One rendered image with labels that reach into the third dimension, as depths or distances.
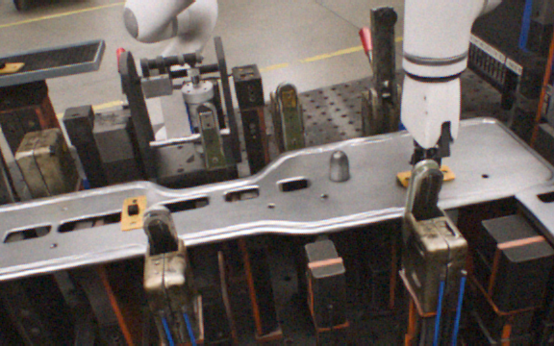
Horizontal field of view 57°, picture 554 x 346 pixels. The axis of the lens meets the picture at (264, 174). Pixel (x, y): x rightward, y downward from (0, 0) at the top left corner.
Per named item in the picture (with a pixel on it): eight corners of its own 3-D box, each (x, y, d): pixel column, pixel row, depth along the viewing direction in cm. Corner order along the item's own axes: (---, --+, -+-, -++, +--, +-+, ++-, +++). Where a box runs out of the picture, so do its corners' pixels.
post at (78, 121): (119, 276, 114) (60, 118, 92) (121, 260, 119) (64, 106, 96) (142, 272, 115) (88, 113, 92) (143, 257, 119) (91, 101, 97)
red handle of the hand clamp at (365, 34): (376, 96, 92) (353, 27, 98) (373, 103, 94) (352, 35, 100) (398, 92, 92) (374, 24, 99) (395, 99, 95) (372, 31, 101)
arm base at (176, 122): (157, 124, 153) (145, 66, 142) (220, 118, 154) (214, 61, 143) (153, 160, 138) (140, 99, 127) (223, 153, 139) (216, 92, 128)
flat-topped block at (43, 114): (57, 258, 122) (-24, 85, 97) (62, 236, 129) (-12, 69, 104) (98, 250, 123) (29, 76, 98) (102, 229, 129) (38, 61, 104)
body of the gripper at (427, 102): (394, 54, 74) (392, 121, 81) (422, 81, 66) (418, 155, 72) (443, 45, 75) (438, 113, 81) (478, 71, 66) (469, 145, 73)
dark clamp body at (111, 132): (134, 293, 110) (77, 140, 89) (137, 252, 121) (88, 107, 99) (183, 284, 111) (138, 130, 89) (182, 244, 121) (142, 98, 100)
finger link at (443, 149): (434, 99, 71) (421, 114, 77) (449, 151, 69) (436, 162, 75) (441, 97, 71) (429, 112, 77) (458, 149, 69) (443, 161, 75)
